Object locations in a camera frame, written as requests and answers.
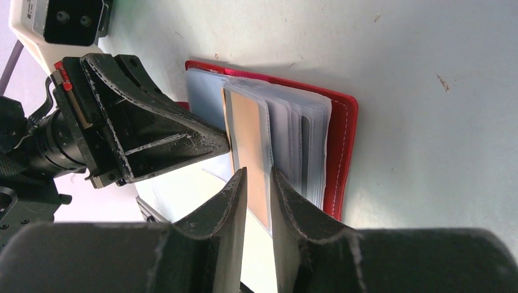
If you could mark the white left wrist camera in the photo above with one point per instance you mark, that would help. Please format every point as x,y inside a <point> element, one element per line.
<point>53,29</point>

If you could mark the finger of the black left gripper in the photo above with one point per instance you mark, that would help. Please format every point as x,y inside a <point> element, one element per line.
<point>149,133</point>

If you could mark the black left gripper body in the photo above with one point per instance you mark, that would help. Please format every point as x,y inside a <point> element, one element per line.
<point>81,127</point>

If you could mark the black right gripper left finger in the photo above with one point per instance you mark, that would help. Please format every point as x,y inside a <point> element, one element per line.
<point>202,252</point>

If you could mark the orange tan credit card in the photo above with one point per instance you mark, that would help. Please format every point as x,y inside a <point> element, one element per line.
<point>247,123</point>

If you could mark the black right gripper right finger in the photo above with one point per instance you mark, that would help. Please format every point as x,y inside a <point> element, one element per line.
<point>313,252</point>

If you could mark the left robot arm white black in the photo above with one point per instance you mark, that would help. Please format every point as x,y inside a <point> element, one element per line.
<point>24,199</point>

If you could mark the red leather card holder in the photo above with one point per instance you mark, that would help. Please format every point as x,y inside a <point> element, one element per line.
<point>341,132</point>

